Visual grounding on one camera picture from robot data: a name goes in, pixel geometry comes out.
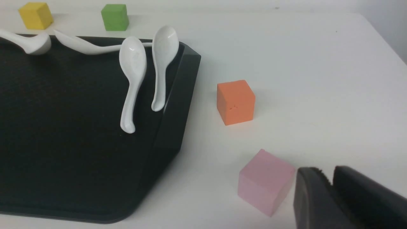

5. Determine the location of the black plastic tray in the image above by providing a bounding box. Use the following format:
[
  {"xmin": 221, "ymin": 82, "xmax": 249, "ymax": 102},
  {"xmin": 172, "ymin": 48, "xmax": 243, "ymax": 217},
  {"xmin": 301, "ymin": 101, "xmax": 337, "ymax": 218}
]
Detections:
[{"xmin": 0, "ymin": 35, "xmax": 202, "ymax": 224}]

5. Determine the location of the yellow foam cube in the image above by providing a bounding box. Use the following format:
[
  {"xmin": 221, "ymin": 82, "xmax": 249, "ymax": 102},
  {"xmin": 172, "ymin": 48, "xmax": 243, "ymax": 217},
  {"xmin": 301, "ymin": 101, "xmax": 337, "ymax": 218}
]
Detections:
[{"xmin": 18, "ymin": 2, "xmax": 54, "ymax": 30}]

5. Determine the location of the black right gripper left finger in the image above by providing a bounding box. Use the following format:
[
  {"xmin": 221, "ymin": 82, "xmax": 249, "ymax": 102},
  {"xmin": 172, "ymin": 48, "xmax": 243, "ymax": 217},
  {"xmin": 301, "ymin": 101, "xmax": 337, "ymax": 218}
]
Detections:
[{"xmin": 293, "ymin": 167, "xmax": 353, "ymax": 229}]

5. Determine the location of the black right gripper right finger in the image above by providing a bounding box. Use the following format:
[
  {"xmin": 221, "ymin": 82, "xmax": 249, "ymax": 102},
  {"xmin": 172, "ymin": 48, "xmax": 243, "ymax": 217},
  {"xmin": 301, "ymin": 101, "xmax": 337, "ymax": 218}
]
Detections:
[{"xmin": 333, "ymin": 166, "xmax": 407, "ymax": 229}]

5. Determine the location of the white ceramic soup spoon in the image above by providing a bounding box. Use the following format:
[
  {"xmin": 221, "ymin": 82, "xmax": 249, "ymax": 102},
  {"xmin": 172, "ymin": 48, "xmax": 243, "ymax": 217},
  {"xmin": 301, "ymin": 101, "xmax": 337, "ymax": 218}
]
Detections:
[
  {"xmin": 151, "ymin": 25, "xmax": 179, "ymax": 112},
  {"xmin": 0, "ymin": 29, "xmax": 52, "ymax": 55},
  {"xmin": 119, "ymin": 36, "xmax": 147, "ymax": 134},
  {"xmin": 53, "ymin": 30, "xmax": 153, "ymax": 55}
]

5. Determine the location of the green foam cube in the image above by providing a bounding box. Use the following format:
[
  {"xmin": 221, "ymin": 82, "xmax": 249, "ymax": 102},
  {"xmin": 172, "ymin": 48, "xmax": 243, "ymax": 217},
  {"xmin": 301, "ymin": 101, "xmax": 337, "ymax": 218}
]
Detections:
[{"xmin": 101, "ymin": 4, "xmax": 129, "ymax": 31}]

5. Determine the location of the pink foam cube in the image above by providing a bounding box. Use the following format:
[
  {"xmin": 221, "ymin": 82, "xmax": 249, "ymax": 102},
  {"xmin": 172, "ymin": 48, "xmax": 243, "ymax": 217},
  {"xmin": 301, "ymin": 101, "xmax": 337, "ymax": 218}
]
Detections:
[{"xmin": 238, "ymin": 149, "xmax": 296, "ymax": 217}]

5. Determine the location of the orange foam cube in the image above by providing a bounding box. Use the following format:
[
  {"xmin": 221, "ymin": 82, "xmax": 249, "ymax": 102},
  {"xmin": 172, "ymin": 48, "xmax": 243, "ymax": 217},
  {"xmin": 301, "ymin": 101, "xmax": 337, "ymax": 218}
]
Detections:
[{"xmin": 217, "ymin": 80, "xmax": 256, "ymax": 126}]

